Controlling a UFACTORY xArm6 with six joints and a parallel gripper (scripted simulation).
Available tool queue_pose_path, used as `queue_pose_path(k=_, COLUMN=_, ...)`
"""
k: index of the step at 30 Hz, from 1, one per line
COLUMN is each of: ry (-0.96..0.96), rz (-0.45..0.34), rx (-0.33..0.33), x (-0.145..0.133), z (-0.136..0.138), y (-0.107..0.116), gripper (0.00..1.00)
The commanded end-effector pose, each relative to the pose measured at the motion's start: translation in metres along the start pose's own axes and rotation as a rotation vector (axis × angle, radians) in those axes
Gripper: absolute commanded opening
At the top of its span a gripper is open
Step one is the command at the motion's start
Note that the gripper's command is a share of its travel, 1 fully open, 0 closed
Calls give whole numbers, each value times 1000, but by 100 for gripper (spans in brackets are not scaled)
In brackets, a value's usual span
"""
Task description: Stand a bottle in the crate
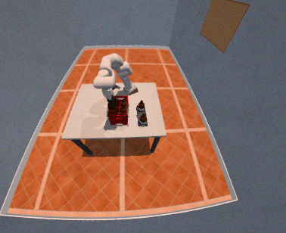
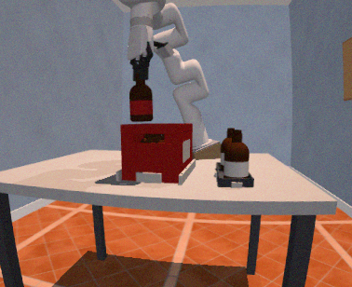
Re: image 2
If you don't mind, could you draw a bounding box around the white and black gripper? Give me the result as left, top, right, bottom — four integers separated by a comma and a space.
128, 24, 154, 81

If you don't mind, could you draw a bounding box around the dark red crate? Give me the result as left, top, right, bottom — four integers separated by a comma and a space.
120, 123, 193, 184

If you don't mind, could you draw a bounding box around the brown glass bottle with white label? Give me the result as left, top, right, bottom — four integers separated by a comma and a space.
223, 130, 250, 178

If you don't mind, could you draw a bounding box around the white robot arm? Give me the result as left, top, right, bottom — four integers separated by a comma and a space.
119, 0, 212, 149

